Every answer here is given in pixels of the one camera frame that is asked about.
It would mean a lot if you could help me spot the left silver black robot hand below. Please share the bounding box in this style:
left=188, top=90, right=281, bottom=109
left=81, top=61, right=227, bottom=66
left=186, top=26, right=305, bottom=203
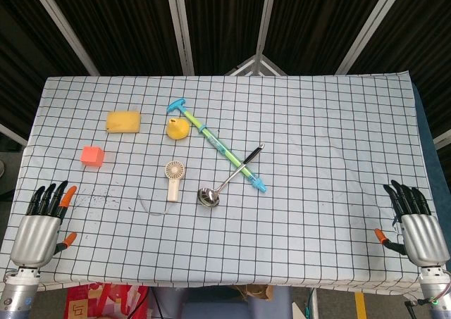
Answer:
left=10, top=180, right=78, bottom=267

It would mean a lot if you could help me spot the blue grey chair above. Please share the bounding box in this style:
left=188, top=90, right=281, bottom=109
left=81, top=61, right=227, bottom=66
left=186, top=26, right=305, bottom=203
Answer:
left=147, top=285, right=293, bottom=319

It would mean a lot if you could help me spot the steel ladle black handle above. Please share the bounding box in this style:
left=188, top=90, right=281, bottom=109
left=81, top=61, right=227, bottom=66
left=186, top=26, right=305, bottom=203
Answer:
left=197, top=143, right=266, bottom=208

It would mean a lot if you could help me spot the white black grid tablecloth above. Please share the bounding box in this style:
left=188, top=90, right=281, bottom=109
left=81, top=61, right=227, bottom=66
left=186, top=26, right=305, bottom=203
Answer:
left=0, top=73, right=451, bottom=295

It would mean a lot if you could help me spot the brown paper bag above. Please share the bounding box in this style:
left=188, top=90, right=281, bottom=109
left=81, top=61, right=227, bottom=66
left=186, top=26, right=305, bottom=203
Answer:
left=230, top=284, right=275, bottom=303

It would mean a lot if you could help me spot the yellow plastic funnel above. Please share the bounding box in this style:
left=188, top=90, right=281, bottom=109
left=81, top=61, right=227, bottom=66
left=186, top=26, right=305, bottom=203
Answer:
left=166, top=118, right=191, bottom=140

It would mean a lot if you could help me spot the red patterned bag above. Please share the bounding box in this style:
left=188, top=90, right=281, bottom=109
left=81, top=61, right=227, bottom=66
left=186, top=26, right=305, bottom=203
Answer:
left=66, top=282, right=149, bottom=319

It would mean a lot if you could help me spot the green blue water squirter toy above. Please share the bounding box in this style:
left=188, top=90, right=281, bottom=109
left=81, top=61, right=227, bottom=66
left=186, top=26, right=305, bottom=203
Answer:
left=166, top=98, right=268, bottom=194

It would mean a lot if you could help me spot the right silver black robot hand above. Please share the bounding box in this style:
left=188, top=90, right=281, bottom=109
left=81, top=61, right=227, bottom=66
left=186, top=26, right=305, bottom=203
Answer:
left=373, top=180, right=451, bottom=268

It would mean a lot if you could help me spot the orange-red cube block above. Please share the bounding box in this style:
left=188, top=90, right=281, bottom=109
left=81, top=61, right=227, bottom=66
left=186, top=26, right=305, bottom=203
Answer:
left=80, top=145, right=106, bottom=167

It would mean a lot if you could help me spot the beige handheld fan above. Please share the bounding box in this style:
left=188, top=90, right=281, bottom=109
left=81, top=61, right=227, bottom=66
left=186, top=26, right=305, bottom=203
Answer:
left=164, top=160, right=185, bottom=203

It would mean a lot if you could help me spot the yellow rectangular sponge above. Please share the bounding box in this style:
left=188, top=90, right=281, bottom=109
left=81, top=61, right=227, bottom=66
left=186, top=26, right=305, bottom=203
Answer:
left=106, top=111, right=142, bottom=135

